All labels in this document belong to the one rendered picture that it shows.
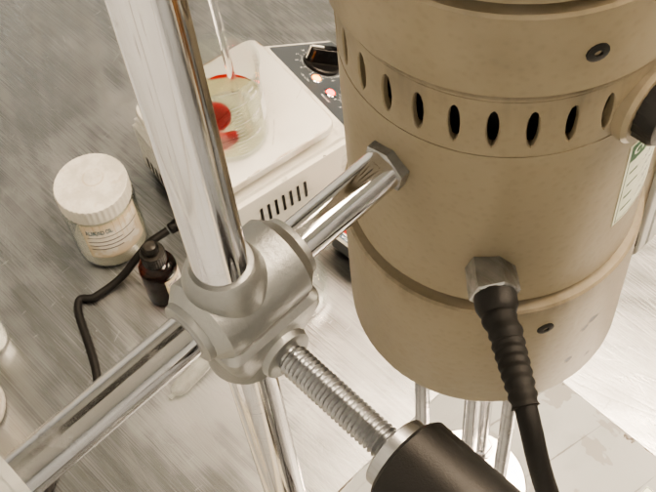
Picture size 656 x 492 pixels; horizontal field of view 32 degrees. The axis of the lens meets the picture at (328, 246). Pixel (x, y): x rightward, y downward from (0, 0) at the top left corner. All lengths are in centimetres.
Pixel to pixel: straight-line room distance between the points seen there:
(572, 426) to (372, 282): 47
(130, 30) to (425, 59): 9
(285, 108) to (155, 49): 69
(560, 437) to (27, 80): 58
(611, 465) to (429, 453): 56
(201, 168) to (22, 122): 82
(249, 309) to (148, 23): 10
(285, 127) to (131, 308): 19
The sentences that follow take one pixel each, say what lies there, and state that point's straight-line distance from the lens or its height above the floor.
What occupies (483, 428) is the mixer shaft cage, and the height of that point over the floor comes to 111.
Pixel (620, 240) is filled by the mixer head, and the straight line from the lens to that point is 38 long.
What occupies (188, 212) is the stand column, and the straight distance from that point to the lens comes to 26.
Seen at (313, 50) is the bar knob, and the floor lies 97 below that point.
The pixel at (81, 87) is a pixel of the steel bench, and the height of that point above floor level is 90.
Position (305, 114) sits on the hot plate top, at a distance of 90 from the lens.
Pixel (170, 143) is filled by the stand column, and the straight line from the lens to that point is 24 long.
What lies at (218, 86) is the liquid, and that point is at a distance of 88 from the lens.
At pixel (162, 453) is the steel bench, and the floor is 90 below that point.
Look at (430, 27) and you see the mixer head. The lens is 27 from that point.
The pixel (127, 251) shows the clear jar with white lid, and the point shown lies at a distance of 94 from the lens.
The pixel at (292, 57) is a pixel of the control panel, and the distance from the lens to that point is 98.
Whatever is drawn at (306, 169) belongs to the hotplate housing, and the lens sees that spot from 90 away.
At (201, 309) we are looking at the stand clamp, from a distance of 29.
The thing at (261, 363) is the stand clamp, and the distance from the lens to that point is 32.
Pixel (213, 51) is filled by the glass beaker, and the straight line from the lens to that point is 87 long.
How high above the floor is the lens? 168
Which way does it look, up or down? 57 degrees down
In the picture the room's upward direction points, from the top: 7 degrees counter-clockwise
